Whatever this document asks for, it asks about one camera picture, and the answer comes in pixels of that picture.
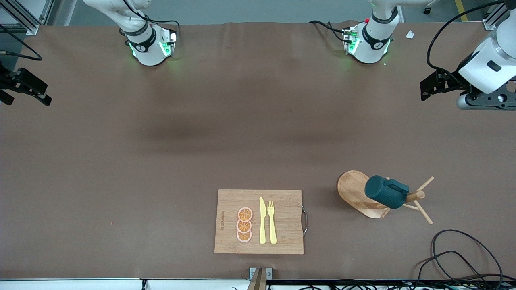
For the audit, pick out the dark green ribbed mug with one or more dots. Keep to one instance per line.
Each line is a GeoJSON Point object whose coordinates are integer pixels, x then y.
{"type": "Point", "coordinates": [381, 191]}

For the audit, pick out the bamboo cutting board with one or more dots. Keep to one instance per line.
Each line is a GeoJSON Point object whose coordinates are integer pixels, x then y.
{"type": "Point", "coordinates": [286, 225]}

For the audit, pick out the orange slice toy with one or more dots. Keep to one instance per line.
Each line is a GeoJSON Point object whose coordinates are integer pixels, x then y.
{"type": "Point", "coordinates": [244, 237]}
{"type": "Point", "coordinates": [244, 226]}
{"type": "Point", "coordinates": [245, 214]}

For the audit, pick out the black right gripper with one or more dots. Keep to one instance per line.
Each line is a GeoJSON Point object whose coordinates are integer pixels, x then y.
{"type": "Point", "coordinates": [9, 79]}

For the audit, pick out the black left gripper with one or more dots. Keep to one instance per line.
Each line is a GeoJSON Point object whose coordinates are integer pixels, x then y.
{"type": "Point", "coordinates": [450, 81]}

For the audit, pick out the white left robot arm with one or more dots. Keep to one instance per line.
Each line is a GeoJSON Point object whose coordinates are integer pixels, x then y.
{"type": "Point", "coordinates": [371, 46]}

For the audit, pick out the small white paper scrap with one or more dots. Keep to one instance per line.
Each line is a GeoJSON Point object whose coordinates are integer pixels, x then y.
{"type": "Point", "coordinates": [410, 34]}

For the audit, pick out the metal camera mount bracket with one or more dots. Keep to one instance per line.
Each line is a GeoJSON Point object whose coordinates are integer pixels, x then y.
{"type": "Point", "coordinates": [260, 278]}

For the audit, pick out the aluminium frame post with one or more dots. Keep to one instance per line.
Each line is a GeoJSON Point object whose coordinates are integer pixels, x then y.
{"type": "Point", "coordinates": [494, 18]}
{"type": "Point", "coordinates": [28, 26]}

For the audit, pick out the yellow plastic knife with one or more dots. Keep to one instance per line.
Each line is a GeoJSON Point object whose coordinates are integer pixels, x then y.
{"type": "Point", "coordinates": [262, 225]}

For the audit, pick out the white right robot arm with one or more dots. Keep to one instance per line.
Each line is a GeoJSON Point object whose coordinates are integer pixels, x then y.
{"type": "Point", "coordinates": [149, 52]}

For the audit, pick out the wooden mug tree stand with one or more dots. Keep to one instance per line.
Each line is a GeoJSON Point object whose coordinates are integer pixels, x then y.
{"type": "Point", "coordinates": [354, 189]}

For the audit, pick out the yellow plastic fork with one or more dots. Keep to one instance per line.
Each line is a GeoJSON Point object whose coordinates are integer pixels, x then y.
{"type": "Point", "coordinates": [272, 229]}

